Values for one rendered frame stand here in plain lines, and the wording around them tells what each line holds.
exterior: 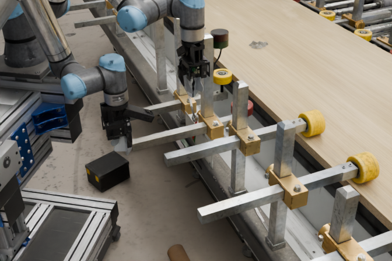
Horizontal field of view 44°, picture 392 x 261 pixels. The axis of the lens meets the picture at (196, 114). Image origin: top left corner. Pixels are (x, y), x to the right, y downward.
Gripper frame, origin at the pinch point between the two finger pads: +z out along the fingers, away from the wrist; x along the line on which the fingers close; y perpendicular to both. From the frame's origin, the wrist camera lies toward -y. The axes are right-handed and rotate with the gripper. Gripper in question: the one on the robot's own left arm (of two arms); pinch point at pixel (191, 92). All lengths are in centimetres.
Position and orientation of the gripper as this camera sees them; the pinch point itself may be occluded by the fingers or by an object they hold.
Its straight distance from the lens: 161.0
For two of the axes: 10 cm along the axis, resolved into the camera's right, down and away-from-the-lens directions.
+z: 0.2, 8.5, 5.3
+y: 3.9, 4.8, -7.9
